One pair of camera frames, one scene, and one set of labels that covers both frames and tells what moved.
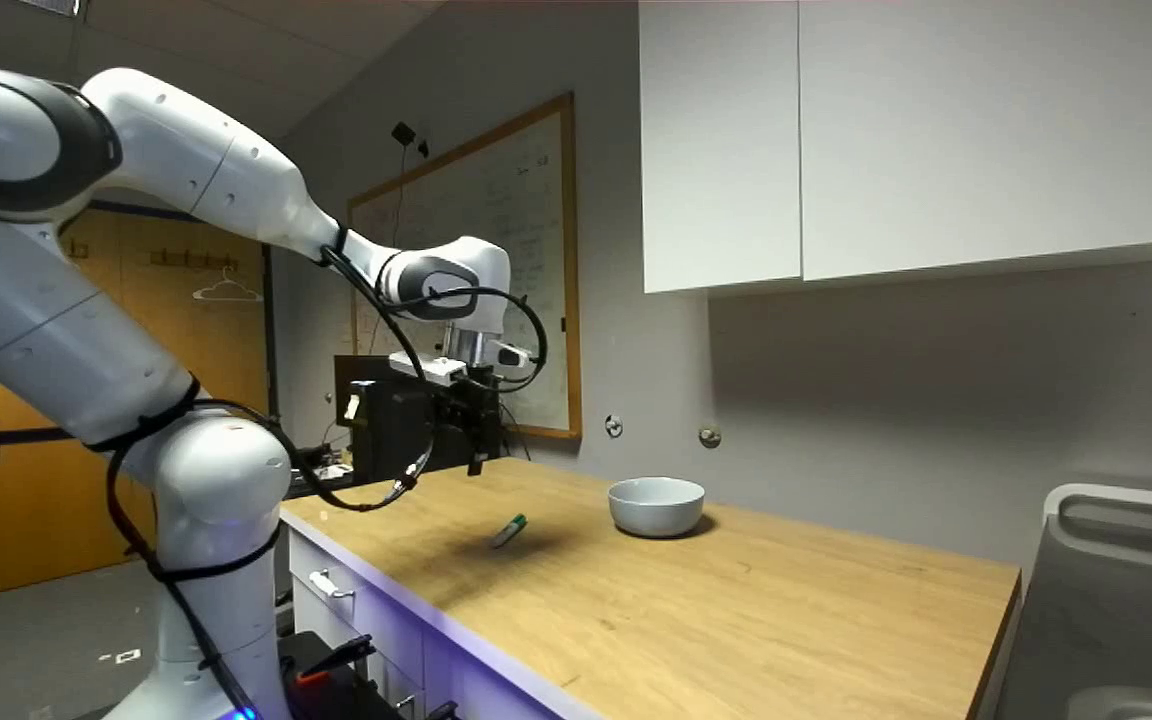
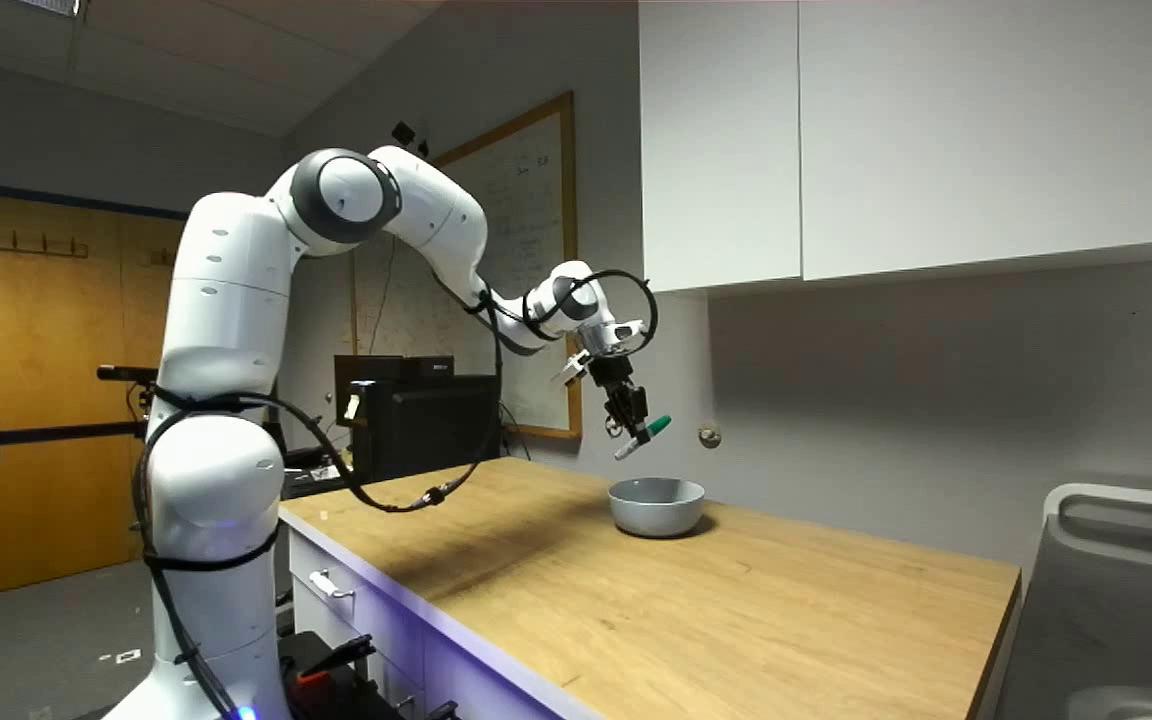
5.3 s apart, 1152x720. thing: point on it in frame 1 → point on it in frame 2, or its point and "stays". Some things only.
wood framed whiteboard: [518, 191] stays
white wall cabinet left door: [717, 144] stays
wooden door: [203, 293] stays
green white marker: [512, 529] → [655, 430]
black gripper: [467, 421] → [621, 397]
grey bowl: [656, 504] stays
